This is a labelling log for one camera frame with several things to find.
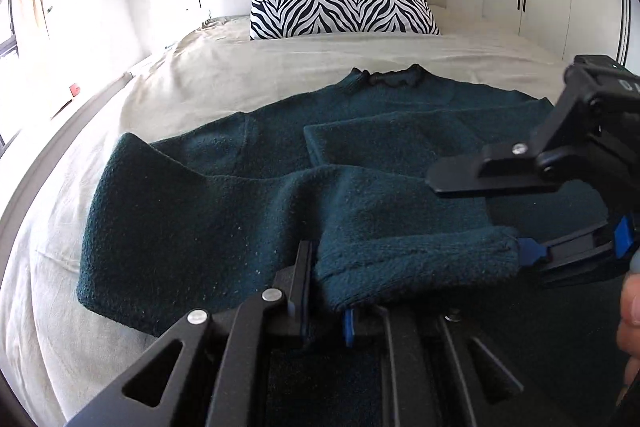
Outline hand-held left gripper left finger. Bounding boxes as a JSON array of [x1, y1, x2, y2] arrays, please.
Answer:
[[65, 241, 316, 427]]

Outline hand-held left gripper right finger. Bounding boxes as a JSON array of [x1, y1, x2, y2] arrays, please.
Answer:
[[344, 306, 526, 427]]

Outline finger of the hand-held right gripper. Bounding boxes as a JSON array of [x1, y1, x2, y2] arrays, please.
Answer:
[[426, 72, 613, 198], [516, 216, 633, 285]]

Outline dark green knit sweater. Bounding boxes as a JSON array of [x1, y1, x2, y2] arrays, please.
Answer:
[[76, 63, 632, 427]]

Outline person's right hand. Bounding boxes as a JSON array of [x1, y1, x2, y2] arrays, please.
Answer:
[[617, 272, 640, 370]]

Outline zebra print pillow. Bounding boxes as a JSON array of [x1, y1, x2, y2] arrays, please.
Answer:
[[249, 0, 441, 42]]

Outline bed with beige sheet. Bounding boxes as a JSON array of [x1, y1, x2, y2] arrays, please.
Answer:
[[0, 14, 640, 427]]

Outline black framed window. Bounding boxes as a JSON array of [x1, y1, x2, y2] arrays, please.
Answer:
[[0, 0, 22, 148]]

